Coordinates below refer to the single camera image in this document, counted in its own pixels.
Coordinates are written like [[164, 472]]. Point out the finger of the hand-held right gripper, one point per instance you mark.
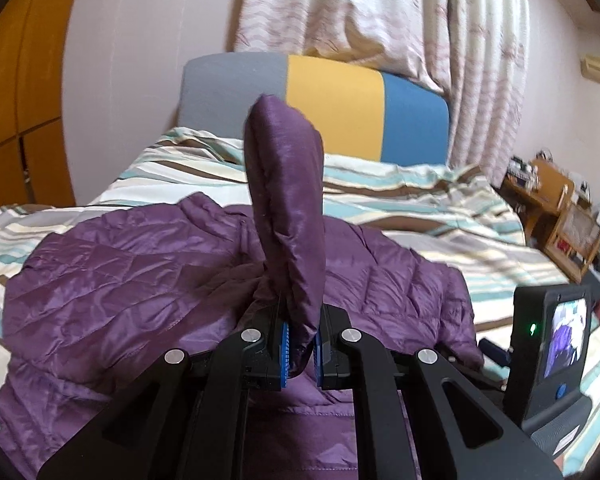
[[495, 352]]

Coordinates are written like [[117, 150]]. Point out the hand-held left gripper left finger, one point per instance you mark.
[[284, 355]]

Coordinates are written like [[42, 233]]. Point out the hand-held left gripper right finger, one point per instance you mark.
[[321, 360]]

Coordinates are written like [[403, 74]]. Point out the purple quilted jacket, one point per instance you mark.
[[130, 285]]

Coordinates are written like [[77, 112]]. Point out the wooden shelf unit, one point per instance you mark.
[[555, 200]]

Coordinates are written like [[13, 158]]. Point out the striped bed cover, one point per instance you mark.
[[405, 200]]

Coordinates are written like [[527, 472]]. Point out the grey yellow blue headboard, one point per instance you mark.
[[330, 105]]

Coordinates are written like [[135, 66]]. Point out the white patterned curtain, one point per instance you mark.
[[380, 10]]

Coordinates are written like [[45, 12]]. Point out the wooden wardrobe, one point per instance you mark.
[[20, 110]]

